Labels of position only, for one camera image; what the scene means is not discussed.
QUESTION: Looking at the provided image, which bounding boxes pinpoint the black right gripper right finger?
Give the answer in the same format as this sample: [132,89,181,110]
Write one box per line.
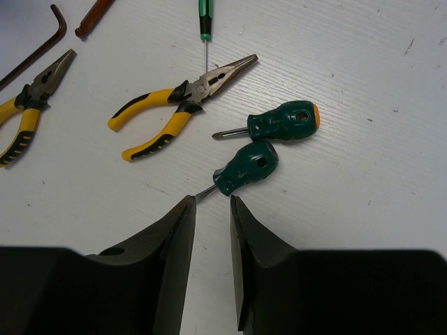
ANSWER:
[230,196,446,334]

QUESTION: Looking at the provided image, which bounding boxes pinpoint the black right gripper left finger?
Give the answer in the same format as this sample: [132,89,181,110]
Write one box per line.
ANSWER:
[1,195,196,334]

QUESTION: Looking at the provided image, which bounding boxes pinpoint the yellow needle-nose pliers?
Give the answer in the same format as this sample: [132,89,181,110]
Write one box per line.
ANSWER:
[107,54,259,163]

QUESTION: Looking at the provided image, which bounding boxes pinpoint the yellow combination pliers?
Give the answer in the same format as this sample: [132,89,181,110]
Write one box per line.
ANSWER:
[1,49,77,168]

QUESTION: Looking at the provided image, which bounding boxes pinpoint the short rusty hex key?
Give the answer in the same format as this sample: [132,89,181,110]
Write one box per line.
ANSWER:
[0,3,68,92]

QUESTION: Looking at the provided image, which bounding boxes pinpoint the thick brown hex key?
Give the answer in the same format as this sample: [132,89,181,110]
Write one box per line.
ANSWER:
[75,0,115,40]

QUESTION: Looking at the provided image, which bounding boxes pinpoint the slim green precision screwdriver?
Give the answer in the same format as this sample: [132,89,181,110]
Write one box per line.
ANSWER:
[198,0,214,72]

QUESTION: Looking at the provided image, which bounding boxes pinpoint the green stubby flathead screwdriver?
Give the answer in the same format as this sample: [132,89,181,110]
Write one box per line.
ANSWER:
[195,140,279,203]

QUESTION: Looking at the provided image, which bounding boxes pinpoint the green stubby phillips screwdriver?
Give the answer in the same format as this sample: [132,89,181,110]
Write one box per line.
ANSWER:
[212,100,321,141]

